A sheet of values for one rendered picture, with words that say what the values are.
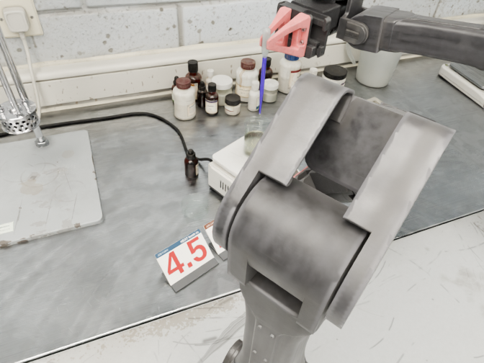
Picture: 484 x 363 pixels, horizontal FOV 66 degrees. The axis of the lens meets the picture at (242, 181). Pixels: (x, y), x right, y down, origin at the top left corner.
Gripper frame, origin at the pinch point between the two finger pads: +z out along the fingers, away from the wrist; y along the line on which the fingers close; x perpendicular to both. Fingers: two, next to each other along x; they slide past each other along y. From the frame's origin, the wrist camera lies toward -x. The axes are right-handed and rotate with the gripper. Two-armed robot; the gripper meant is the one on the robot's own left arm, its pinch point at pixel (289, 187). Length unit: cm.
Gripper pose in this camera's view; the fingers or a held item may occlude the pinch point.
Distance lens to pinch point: 62.0
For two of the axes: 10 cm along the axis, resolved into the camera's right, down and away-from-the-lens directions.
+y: -6.9, 4.7, -5.4
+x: 4.3, 8.8, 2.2
